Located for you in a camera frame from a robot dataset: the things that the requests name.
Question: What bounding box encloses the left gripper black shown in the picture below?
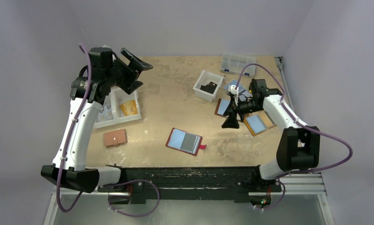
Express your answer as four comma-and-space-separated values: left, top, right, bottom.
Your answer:
105, 49, 152, 94

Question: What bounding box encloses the red card holder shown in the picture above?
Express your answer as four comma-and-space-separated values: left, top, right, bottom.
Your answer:
165, 127, 207, 156

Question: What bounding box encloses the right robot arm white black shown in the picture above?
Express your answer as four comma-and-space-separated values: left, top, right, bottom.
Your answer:
221, 79, 320, 191

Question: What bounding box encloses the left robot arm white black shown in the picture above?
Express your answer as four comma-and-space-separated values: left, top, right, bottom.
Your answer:
41, 45, 153, 193

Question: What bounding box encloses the open brown card holder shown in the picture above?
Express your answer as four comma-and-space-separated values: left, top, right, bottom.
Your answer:
214, 98, 230, 117

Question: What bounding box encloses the open tan card holder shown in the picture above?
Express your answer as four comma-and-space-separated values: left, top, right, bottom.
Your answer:
244, 111, 276, 136

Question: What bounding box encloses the orange card in bin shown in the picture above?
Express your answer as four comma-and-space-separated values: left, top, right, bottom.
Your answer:
120, 100, 138, 116

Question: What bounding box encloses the open blue card holder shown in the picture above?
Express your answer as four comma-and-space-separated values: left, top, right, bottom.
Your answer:
224, 79, 251, 97

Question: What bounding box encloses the grey card in bin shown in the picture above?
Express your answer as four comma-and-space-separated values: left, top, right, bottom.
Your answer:
97, 105, 113, 122

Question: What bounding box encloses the closed pink-brown card holder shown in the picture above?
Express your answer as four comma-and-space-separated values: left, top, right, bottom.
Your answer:
103, 129, 128, 148

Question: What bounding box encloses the white two-compartment bin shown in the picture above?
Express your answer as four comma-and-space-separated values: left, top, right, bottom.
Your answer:
93, 88, 142, 129

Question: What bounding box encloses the black item in bin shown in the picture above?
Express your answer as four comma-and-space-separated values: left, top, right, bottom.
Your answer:
200, 82, 218, 94

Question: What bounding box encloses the small white square bin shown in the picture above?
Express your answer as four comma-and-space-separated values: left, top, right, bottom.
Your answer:
193, 70, 224, 102

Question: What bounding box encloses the clear plastic organizer box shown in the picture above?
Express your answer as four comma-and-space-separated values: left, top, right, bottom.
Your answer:
220, 52, 256, 75

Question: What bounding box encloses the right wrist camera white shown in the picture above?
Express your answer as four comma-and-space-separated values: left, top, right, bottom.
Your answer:
228, 85, 239, 106

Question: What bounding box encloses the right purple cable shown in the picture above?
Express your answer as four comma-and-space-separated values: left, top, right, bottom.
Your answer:
235, 63, 353, 212

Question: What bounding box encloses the purple cable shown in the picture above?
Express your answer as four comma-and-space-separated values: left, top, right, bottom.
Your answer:
55, 43, 160, 218
235, 63, 353, 212

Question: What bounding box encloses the aluminium frame rail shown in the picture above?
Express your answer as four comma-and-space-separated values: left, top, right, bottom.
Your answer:
280, 173, 326, 195

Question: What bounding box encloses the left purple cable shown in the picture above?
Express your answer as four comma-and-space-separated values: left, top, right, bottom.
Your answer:
55, 43, 160, 218

